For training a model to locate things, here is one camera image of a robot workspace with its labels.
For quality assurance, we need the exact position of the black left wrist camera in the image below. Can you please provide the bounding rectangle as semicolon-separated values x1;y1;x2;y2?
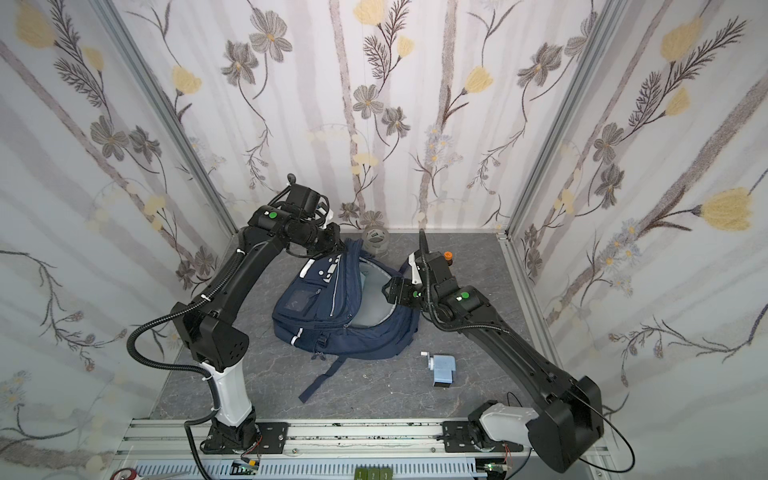
285;184;331;220

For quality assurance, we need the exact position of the navy blue student backpack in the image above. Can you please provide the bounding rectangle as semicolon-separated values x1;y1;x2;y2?
272;238;420;403

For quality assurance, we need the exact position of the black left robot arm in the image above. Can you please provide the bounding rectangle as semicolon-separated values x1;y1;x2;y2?
173;199;341;454

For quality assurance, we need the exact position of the black corrugated cable conduit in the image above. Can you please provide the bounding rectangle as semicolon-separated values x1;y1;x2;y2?
125;287;223;480

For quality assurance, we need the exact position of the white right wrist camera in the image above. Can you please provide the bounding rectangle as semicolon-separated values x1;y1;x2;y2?
408;251;423;285

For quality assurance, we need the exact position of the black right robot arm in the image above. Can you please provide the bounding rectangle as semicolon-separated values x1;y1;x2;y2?
382;253;605;473

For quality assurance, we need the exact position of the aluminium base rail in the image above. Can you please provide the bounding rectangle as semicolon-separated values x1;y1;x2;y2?
104;419;613;479

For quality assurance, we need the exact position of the small light blue box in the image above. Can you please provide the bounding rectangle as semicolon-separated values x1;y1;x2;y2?
421;351;457;388

